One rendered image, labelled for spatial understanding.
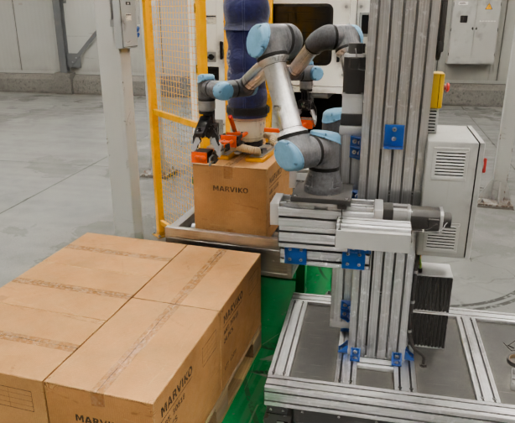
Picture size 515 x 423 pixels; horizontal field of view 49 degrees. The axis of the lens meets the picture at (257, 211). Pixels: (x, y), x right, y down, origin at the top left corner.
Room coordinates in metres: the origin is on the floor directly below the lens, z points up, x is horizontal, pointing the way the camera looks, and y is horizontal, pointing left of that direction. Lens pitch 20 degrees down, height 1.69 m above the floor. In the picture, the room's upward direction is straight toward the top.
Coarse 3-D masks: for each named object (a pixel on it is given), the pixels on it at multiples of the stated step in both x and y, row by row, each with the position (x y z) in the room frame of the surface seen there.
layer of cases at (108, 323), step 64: (64, 256) 2.54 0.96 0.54; (128, 256) 2.54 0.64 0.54; (192, 256) 2.54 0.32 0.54; (256, 256) 2.54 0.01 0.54; (0, 320) 1.93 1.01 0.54; (64, 320) 1.93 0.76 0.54; (128, 320) 1.93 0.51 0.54; (192, 320) 1.93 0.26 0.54; (256, 320) 2.49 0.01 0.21; (0, 384) 1.59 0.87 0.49; (64, 384) 1.52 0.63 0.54; (128, 384) 1.52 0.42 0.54; (192, 384) 1.72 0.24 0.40
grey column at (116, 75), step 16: (96, 0) 3.66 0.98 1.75; (96, 16) 3.66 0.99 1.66; (112, 16) 3.61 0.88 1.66; (96, 32) 3.66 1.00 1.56; (112, 32) 3.63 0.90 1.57; (112, 48) 3.63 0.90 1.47; (112, 64) 3.64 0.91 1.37; (128, 64) 3.71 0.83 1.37; (112, 80) 3.64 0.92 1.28; (128, 80) 3.70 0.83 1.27; (112, 96) 3.64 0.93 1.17; (128, 96) 3.68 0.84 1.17; (112, 112) 3.65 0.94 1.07; (128, 112) 3.67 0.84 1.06; (112, 128) 3.65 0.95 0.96; (128, 128) 3.65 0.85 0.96; (112, 144) 3.65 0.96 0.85; (128, 144) 3.64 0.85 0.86; (112, 160) 3.65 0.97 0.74; (128, 160) 3.63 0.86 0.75; (112, 176) 3.66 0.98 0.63; (128, 176) 3.62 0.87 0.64; (112, 192) 3.66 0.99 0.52; (128, 192) 3.63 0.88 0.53; (112, 208) 3.67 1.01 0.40; (128, 208) 3.63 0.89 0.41; (128, 224) 3.63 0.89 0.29
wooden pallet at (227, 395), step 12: (252, 348) 2.44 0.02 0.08; (240, 360) 2.24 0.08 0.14; (252, 360) 2.43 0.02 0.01; (240, 372) 2.32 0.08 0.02; (228, 384) 2.08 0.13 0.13; (240, 384) 2.23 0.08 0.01; (228, 396) 2.13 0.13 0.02; (216, 408) 1.94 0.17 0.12; (228, 408) 2.07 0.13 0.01; (216, 420) 1.93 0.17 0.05
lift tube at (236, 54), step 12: (228, 36) 2.96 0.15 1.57; (240, 36) 2.91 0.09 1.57; (228, 48) 2.99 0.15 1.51; (240, 48) 2.92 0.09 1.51; (228, 60) 2.96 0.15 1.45; (240, 60) 2.91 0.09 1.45; (252, 60) 2.91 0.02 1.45; (228, 72) 2.99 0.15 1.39; (240, 72) 2.92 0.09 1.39; (264, 84) 2.99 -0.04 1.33; (252, 96) 2.91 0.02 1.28; (264, 96) 2.96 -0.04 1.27
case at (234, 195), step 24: (216, 168) 2.76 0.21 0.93; (240, 168) 2.73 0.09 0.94; (264, 168) 2.71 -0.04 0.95; (216, 192) 2.76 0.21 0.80; (240, 192) 2.73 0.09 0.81; (264, 192) 2.69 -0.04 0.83; (288, 192) 3.15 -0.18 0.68; (216, 216) 2.77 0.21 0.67; (240, 216) 2.73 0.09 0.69; (264, 216) 2.69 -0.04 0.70
